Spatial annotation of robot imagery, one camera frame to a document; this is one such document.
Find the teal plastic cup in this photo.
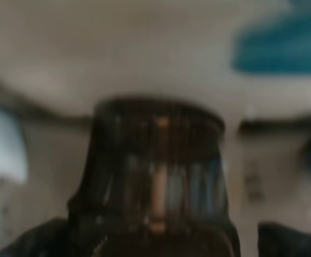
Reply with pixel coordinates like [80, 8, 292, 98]
[231, 1, 311, 75]

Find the brown translucent water bottle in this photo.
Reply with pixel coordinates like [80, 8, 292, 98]
[68, 97, 241, 256]

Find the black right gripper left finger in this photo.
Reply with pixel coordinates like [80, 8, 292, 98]
[0, 218, 70, 257]

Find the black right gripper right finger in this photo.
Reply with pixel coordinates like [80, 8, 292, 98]
[257, 222, 311, 257]

